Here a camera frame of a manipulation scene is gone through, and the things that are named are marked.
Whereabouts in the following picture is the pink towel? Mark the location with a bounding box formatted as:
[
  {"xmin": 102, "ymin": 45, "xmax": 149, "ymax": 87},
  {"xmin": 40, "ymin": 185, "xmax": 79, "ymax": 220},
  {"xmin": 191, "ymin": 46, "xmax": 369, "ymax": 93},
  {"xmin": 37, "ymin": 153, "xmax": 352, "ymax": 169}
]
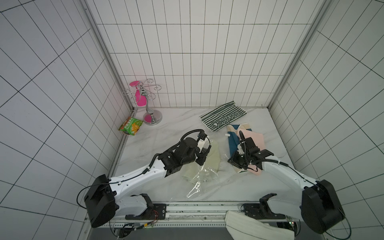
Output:
[{"xmin": 238, "ymin": 129, "xmax": 266, "ymax": 176}]

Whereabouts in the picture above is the pale green towel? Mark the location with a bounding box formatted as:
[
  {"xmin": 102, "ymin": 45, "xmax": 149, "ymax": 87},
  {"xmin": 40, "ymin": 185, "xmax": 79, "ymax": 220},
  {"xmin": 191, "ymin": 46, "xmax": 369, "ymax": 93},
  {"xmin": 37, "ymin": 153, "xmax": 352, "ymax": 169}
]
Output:
[{"xmin": 183, "ymin": 141, "xmax": 221, "ymax": 184}]

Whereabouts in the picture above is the teal and beige towel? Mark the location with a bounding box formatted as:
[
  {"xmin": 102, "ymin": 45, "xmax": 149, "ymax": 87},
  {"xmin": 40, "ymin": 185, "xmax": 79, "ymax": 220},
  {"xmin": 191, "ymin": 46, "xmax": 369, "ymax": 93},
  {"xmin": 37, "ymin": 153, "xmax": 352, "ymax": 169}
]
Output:
[{"xmin": 227, "ymin": 123, "xmax": 252, "ymax": 173}]

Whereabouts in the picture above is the clear plastic vacuum bag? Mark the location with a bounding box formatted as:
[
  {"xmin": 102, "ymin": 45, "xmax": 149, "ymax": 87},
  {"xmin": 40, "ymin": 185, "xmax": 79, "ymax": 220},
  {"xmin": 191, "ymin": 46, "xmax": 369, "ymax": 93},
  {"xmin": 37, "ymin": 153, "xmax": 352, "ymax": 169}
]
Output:
[{"xmin": 129, "ymin": 132, "xmax": 229, "ymax": 202}]

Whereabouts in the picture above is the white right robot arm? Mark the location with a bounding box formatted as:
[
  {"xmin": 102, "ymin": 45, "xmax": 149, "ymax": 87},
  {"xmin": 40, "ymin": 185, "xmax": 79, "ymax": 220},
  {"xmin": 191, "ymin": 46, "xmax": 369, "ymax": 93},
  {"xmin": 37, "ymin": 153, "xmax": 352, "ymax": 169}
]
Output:
[{"xmin": 228, "ymin": 138, "xmax": 347, "ymax": 234}]

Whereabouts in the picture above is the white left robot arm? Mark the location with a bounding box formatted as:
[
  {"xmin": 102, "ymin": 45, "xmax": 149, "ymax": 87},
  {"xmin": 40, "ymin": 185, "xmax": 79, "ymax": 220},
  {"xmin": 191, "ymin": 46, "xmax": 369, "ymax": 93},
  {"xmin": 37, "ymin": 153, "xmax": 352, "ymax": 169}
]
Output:
[{"xmin": 83, "ymin": 129, "xmax": 212, "ymax": 228}]

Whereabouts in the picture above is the green white striped towel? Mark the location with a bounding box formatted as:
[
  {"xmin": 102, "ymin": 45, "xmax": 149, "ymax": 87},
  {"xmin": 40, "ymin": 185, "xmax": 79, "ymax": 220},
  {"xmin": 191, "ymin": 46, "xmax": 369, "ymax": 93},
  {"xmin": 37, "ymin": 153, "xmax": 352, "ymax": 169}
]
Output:
[{"xmin": 200, "ymin": 101, "xmax": 247, "ymax": 132}]

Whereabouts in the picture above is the chrome cup holder stand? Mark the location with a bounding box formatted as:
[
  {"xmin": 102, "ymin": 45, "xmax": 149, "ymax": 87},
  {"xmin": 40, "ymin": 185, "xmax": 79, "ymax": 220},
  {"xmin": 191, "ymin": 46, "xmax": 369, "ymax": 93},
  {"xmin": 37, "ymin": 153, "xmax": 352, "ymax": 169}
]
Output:
[{"xmin": 123, "ymin": 79, "xmax": 163, "ymax": 126}]

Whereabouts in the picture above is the green snack packet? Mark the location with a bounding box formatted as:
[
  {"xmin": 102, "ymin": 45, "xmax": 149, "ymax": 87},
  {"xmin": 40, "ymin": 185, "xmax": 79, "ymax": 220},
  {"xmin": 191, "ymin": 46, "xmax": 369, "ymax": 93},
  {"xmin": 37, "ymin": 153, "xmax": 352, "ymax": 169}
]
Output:
[{"xmin": 119, "ymin": 117, "xmax": 143, "ymax": 136}]

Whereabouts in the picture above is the pink plastic scoop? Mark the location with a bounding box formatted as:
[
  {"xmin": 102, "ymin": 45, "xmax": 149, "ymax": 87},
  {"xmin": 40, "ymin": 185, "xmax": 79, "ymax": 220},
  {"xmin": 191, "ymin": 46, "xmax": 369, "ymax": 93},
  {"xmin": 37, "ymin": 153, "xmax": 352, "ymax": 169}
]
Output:
[{"xmin": 130, "ymin": 81, "xmax": 147, "ymax": 107}]

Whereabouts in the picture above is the white striped cloth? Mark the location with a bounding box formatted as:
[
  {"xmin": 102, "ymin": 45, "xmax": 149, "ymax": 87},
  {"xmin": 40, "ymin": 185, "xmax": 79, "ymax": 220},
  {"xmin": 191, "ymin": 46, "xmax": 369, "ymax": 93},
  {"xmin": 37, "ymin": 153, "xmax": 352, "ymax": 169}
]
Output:
[{"xmin": 225, "ymin": 211, "xmax": 295, "ymax": 240}]

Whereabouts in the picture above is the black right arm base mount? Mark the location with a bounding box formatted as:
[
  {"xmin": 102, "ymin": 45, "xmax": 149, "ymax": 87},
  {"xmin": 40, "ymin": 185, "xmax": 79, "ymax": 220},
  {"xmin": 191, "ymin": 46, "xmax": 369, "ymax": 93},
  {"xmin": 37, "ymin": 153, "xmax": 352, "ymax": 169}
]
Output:
[{"xmin": 241, "ymin": 193, "xmax": 286, "ymax": 220}]

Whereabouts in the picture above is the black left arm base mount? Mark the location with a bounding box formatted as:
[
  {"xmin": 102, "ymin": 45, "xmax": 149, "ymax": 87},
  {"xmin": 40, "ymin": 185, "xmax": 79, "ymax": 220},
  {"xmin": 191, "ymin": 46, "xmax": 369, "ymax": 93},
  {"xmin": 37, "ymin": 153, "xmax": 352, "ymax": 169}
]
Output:
[{"xmin": 125, "ymin": 194, "xmax": 167, "ymax": 220}]

